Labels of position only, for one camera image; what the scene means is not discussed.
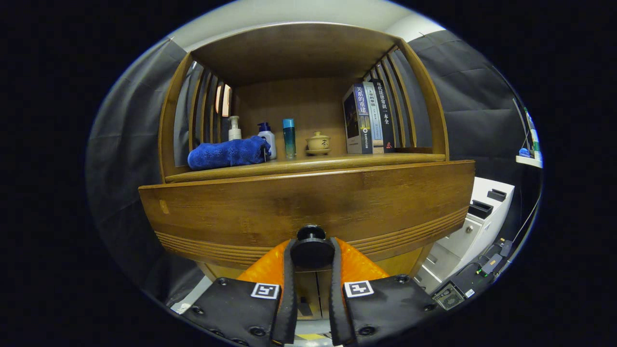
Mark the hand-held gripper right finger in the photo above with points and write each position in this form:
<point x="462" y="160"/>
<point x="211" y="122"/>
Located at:
<point x="336" y="299"/>

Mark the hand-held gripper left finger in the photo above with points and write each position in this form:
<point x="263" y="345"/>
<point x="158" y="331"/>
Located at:
<point x="289" y="299"/>

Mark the wooden drawer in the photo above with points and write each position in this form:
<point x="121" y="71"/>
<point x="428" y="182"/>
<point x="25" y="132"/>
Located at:
<point x="308" y="202"/>

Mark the wooden countertop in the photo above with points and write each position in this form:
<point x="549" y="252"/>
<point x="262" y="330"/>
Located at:
<point x="313" y="164"/>

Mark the white drawer unit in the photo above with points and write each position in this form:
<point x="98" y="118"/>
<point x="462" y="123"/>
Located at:
<point x="477" y="231"/>

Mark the wooden cabinet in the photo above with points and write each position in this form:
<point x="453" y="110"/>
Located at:
<point x="294" y="53"/>

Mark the black electronics box with fan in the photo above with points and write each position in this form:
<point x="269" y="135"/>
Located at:
<point x="453" y="296"/>

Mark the beige lidded teacup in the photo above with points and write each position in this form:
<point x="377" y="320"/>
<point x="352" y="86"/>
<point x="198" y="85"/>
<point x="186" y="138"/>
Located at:
<point x="318" y="143"/>

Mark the white lotion bottle blue cap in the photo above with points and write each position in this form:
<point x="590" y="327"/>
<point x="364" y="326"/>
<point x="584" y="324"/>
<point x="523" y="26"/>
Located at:
<point x="270" y="142"/>

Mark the teal blue bottle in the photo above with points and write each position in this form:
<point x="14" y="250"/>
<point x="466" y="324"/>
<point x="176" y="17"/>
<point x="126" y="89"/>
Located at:
<point x="289" y="140"/>

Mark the yellow label power adapter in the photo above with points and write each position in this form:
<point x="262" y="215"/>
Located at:
<point x="492" y="265"/>

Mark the blue towel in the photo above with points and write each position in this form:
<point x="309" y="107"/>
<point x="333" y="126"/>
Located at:
<point x="221" y="153"/>

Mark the white pump bottle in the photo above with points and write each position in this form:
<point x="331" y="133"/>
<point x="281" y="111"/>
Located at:
<point x="234" y="132"/>

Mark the dark grey power adapter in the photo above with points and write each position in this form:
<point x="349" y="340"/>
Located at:
<point x="506" y="247"/>

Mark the blue spine book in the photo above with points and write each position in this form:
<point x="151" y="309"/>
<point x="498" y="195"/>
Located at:
<point x="361" y="115"/>

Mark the pale spine book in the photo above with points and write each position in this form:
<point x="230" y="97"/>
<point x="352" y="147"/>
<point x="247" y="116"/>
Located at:
<point x="375" y="115"/>

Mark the black spine book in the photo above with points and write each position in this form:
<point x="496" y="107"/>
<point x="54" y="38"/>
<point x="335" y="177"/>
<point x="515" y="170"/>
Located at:
<point x="385" y="115"/>

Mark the white side table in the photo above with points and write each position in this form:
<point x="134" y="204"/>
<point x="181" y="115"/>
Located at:
<point x="528" y="161"/>

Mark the small blue object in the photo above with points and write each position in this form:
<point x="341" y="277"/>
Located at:
<point x="524" y="153"/>

